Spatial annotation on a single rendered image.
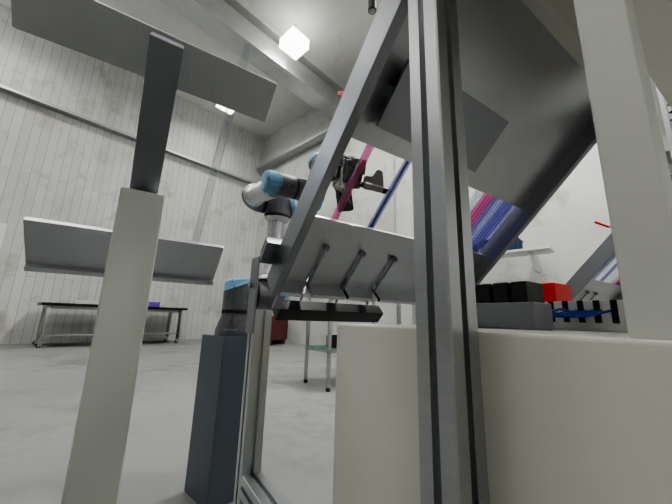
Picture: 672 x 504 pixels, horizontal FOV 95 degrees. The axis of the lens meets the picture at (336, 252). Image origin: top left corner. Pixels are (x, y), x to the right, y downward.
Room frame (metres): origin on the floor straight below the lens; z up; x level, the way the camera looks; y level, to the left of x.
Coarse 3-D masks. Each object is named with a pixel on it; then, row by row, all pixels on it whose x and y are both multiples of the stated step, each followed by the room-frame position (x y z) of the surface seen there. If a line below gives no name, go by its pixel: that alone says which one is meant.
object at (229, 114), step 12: (252, 48) 0.43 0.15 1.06; (240, 60) 0.43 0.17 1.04; (228, 120) 0.50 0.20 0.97; (228, 132) 0.52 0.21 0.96; (216, 156) 0.54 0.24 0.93; (216, 168) 0.56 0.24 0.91; (204, 192) 0.60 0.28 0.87; (204, 204) 0.61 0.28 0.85; (204, 216) 0.63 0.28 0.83; (192, 240) 0.67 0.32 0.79
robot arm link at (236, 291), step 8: (232, 280) 1.24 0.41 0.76; (240, 280) 1.23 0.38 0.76; (248, 280) 1.25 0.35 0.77; (224, 288) 1.25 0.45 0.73; (232, 288) 1.22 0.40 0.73; (240, 288) 1.23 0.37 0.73; (248, 288) 1.25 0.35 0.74; (224, 296) 1.24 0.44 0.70; (232, 296) 1.22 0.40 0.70; (240, 296) 1.23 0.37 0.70; (248, 296) 1.25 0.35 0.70; (224, 304) 1.24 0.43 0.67; (232, 304) 1.22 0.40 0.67; (240, 304) 1.23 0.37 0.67; (256, 304) 1.28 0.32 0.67
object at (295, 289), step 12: (288, 288) 0.74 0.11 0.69; (300, 288) 0.76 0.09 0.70; (312, 288) 0.79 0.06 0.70; (324, 288) 0.81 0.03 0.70; (336, 288) 0.83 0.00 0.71; (348, 288) 0.86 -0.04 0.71; (360, 300) 0.86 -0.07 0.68; (372, 300) 0.88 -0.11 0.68; (384, 300) 0.90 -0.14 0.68; (396, 300) 0.92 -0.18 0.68; (408, 300) 0.96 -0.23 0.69
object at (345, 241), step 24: (312, 240) 0.69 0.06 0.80; (336, 240) 0.72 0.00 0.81; (360, 240) 0.75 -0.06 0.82; (384, 240) 0.78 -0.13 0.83; (408, 240) 0.81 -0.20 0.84; (312, 264) 0.75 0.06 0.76; (336, 264) 0.78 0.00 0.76; (360, 264) 0.81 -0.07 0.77; (384, 264) 0.85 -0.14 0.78; (408, 264) 0.88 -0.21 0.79; (360, 288) 0.88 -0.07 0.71; (384, 288) 0.93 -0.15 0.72; (408, 288) 0.97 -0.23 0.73
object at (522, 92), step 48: (480, 0) 0.43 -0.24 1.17; (480, 48) 0.49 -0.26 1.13; (528, 48) 0.52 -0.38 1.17; (384, 96) 0.50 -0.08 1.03; (480, 96) 0.56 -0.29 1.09; (528, 96) 0.60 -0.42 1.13; (576, 96) 0.64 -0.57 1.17; (384, 144) 0.57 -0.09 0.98; (480, 144) 0.61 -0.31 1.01; (528, 144) 0.70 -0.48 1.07; (528, 192) 0.84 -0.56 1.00
